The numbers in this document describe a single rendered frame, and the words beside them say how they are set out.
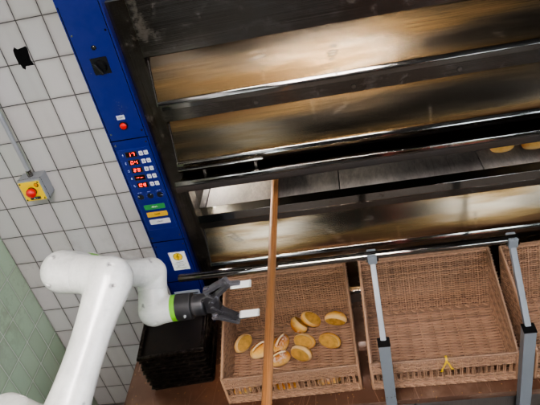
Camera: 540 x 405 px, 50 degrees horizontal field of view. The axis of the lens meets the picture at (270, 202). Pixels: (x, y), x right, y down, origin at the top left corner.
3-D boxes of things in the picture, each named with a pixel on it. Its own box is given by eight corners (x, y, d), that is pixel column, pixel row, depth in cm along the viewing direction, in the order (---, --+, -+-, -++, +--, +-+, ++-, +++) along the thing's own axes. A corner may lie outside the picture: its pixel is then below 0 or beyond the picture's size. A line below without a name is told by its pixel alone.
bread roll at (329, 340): (318, 331, 250) (323, 329, 255) (317, 346, 250) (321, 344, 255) (340, 336, 245) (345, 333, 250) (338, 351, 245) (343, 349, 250)
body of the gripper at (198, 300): (192, 288, 199) (218, 285, 198) (198, 306, 204) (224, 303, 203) (189, 304, 193) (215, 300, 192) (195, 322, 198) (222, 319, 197)
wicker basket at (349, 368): (235, 318, 277) (221, 276, 262) (353, 304, 270) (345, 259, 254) (227, 406, 237) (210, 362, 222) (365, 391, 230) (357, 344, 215)
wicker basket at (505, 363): (362, 304, 269) (355, 259, 253) (488, 291, 260) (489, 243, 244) (370, 392, 229) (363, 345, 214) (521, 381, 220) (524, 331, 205)
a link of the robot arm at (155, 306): (145, 327, 206) (133, 329, 195) (143, 292, 208) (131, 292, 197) (184, 323, 204) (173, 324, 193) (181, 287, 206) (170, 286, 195)
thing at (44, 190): (33, 193, 243) (22, 173, 238) (55, 190, 242) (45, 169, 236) (26, 203, 237) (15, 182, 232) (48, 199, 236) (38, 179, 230)
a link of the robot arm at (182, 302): (178, 328, 198) (171, 309, 192) (184, 304, 207) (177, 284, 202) (196, 326, 197) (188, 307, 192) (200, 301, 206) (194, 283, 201)
